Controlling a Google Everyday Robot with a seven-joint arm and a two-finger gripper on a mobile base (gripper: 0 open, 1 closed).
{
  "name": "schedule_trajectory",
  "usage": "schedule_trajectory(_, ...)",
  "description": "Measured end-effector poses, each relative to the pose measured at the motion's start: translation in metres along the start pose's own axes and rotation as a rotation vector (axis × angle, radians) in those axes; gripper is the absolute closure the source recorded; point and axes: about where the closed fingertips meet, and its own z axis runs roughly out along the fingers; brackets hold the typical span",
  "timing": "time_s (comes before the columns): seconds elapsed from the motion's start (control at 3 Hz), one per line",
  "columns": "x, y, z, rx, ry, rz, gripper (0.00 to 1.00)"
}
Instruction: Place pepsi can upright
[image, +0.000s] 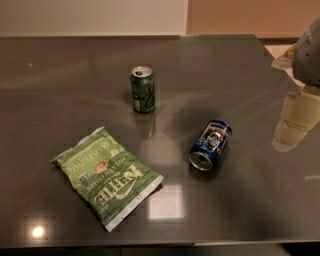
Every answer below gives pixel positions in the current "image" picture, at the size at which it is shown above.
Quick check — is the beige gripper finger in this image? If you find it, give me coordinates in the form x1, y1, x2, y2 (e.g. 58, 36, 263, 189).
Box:
271, 45, 296, 70
272, 85, 320, 152

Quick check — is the blue pepsi can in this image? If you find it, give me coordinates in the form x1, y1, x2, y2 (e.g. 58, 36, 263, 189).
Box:
189, 120, 232, 172

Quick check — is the green soda can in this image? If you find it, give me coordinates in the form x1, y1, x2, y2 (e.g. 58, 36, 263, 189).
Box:
130, 66, 155, 113

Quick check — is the green jalapeno chips bag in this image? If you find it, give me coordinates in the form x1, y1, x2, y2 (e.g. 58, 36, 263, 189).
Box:
51, 127, 163, 231

